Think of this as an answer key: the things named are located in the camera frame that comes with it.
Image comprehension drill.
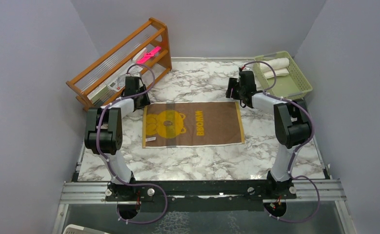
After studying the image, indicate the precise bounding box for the pink plastic tool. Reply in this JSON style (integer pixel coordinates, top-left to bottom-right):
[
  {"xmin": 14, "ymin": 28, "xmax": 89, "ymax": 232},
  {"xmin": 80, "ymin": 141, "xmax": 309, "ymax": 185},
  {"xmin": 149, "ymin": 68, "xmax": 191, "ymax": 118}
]
[{"xmin": 136, "ymin": 46, "xmax": 162, "ymax": 64}]

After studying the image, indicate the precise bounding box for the wooden shelf rack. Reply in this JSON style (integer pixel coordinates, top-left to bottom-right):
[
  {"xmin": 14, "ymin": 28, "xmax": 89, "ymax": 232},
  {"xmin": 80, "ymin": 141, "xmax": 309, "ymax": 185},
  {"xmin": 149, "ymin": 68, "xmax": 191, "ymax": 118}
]
[{"xmin": 66, "ymin": 18, "xmax": 172, "ymax": 111}]

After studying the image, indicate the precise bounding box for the yellow towel white trim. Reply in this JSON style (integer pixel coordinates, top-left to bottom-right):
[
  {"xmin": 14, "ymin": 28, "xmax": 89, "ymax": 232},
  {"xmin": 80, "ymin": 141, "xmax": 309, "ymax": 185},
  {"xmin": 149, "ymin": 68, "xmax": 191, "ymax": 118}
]
[{"xmin": 142, "ymin": 101, "xmax": 245, "ymax": 148}]

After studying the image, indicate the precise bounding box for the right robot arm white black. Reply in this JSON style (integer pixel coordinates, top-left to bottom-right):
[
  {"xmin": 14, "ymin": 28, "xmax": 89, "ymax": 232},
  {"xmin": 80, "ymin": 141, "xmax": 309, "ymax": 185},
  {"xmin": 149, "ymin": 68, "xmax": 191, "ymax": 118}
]
[{"xmin": 226, "ymin": 71, "xmax": 314, "ymax": 198}]

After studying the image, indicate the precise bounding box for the green stapler box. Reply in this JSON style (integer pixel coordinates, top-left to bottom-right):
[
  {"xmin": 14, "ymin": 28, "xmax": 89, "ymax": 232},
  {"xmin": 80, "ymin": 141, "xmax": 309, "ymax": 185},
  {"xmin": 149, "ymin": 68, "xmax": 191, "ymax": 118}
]
[{"xmin": 87, "ymin": 84, "xmax": 110, "ymax": 104}]

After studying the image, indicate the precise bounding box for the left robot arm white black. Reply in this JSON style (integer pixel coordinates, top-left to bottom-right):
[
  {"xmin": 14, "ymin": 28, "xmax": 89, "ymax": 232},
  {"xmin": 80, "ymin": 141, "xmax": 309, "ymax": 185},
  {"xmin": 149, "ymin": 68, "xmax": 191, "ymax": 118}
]
[{"xmin": 84, "ymin": 76, "xmax": 150, "ymax": 200}]

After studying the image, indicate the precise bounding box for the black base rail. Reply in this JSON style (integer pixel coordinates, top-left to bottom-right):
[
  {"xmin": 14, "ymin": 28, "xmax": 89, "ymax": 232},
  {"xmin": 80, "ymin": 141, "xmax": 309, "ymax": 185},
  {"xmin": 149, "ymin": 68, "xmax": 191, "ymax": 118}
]
[{"xmin": 105, "ymin": 179, "xmax": 297, "ymax": 212}]

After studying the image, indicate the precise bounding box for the white terry towel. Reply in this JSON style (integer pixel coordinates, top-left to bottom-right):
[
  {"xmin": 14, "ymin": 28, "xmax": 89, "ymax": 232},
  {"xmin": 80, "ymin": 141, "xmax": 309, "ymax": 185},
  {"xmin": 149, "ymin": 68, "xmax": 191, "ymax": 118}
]
[{"xmin": 259, "ymin": 58, "xmax": 290, "ymax": 79}]

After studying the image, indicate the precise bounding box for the white bin corner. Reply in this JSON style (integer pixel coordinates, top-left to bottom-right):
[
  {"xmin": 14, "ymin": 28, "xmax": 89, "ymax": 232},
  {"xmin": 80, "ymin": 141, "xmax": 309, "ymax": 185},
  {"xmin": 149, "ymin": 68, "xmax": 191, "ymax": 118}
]
[{"xmin": 63, "ymin": 224, "xmax": 108, "ymax": 234}]

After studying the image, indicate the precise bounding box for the ruler set clear package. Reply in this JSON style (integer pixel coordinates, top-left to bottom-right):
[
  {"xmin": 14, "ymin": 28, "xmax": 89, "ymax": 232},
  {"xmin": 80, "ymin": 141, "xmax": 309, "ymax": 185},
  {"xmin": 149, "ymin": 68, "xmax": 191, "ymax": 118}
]
[{"xmin": 107, "ymin": 63, "xmax": 143, "ymax": 91}]

